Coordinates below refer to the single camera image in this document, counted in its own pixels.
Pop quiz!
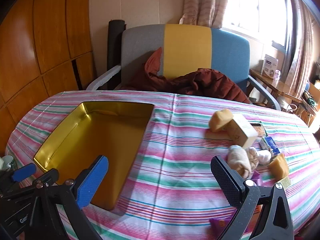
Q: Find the beige mesh bundle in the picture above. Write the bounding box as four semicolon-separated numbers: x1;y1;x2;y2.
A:
246;147;259;170

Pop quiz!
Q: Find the grey pink striped curtain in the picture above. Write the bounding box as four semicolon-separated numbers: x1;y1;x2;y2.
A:
282;0;317;100

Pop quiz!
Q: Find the blue tissue packet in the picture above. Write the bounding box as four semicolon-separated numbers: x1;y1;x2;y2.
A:
259;135;280;155

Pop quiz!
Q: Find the gold metal tray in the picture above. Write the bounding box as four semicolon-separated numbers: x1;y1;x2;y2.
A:
33;101;155;211

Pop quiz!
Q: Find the grey yellow blue armchair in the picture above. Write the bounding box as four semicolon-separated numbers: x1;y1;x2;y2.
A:
86;24;282;110

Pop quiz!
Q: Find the white bundle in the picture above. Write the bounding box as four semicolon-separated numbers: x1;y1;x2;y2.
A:
257;150;272;165

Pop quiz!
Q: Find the white box with blue label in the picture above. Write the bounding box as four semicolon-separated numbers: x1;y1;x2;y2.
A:
261;54;279;78

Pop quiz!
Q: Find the black rolled mat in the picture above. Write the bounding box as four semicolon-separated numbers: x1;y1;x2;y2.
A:
107;19;125;72

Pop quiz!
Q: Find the wooden side table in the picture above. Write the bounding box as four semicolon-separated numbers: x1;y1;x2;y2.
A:
249;69;303;110

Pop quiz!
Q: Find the yellow sponge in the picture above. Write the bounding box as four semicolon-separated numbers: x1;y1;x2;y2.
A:
209;109;234;132
268;153;292;188

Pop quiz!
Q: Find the window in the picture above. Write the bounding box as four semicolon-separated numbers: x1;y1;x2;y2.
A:
222;0;290;53

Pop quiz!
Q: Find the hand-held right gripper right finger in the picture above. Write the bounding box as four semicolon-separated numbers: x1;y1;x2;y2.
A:
210;156;294;240

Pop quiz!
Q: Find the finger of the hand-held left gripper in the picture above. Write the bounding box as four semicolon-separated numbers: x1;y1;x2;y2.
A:
0;163;37;193
0;169;59;199

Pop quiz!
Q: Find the pale green object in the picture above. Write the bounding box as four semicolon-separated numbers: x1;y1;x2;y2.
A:
0;155;17;173

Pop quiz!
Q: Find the maroon quilted jacket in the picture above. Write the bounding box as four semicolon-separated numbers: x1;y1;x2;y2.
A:
122;47;252;104

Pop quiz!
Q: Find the striped tablecloth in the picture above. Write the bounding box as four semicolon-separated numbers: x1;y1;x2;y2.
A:
5;90;320;240

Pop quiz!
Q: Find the tall cream cardboard box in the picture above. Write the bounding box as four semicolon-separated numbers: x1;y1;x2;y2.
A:
226;113;258;148

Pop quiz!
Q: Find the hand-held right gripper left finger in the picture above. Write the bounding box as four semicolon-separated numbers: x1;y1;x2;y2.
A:
30;155;110;240

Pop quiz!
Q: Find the wooden wardrobe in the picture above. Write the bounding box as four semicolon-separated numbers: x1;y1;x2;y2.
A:
0;0;97;153

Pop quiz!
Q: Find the beige patterned curtain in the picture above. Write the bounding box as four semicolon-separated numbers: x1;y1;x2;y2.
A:
179;0;230;28

